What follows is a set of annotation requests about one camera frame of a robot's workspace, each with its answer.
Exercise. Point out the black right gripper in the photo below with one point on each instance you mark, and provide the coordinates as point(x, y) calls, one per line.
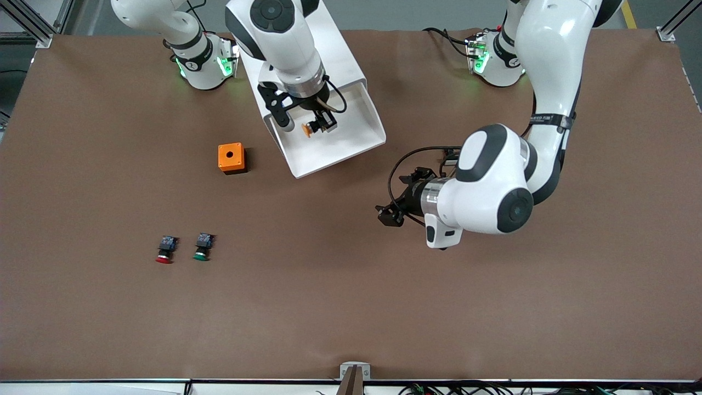
point(314, 105)

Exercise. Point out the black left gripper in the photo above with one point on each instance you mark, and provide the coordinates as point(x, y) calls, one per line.
point(412, 198)

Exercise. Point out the yellow push button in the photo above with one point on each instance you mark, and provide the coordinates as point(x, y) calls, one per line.
point(307, 130)

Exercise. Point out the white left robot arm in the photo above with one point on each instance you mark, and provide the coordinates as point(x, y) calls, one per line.
point(554, 55)

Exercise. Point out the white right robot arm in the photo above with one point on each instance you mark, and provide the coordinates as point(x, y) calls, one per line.
point(279, 44)

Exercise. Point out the green push button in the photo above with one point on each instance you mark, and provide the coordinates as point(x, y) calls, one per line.
point(203, 247)

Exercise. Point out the red push button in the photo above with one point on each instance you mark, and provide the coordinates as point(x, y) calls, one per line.
point(166, 249)

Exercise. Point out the brown table cover mat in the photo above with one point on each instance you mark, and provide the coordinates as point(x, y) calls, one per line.
point(351, 285)

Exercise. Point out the orange box with hole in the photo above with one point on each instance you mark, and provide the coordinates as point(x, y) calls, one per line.
point(231, 158)

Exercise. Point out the black white rectangular switch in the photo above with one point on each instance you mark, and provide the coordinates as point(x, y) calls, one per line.
point(451, 159)

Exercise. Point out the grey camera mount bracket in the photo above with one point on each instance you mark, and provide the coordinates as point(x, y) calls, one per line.
point(355, 372)

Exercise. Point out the aluminium frame post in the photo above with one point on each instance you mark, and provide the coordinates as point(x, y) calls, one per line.
point(672, 24)
point(38, 22)

